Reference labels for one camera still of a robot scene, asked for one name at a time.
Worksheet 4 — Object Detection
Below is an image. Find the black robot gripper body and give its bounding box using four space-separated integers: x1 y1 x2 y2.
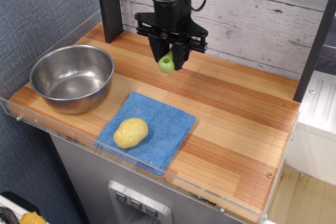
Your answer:
134 0 208 52

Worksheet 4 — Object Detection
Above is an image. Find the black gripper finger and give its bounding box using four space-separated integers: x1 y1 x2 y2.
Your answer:
172 42 190 71
149 33 170 62

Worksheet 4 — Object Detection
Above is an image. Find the stainless steel bowl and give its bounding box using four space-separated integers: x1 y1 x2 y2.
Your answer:
29 45 114 114

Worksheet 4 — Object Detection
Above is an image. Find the black white object bottom left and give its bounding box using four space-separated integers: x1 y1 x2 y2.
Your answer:
1 191 40 221

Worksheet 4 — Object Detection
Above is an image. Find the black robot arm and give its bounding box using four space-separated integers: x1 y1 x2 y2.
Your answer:
134 0 208 73

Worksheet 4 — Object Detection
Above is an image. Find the grey toy fridge cabinet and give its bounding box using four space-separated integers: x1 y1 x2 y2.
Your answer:
51 135 239 223

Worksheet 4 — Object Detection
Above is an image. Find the silver dispenser panel with buttons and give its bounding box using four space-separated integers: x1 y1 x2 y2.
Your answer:
108 180 173 223

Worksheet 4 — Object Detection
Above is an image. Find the blue microfibre cloth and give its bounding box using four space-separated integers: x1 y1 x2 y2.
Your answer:
94 92 196 176

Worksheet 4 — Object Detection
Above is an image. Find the yellow object bottom left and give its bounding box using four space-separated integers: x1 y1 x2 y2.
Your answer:
19 212 47 224

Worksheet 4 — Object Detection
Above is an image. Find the black vertical post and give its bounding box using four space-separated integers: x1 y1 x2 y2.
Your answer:
99 0 124 43
292 0 336 103

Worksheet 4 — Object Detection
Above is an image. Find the black right vertical post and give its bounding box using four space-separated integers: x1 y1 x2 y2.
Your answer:
292 0 336 103

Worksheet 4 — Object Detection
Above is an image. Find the yellow toy potato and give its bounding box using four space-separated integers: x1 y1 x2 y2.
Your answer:
113 118 149 149

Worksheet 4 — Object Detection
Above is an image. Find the green handled grey spatula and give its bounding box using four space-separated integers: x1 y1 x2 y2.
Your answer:
158 48 175 73

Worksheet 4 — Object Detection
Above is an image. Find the black left vertical post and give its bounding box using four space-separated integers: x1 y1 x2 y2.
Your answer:
99 0 124 43

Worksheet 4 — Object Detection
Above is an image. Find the white appliance at right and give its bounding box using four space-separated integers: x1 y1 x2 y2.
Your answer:
284 71 335 185

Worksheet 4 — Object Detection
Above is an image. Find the clear acrylic table guard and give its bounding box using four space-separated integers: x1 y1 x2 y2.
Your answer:
1 88 300 223

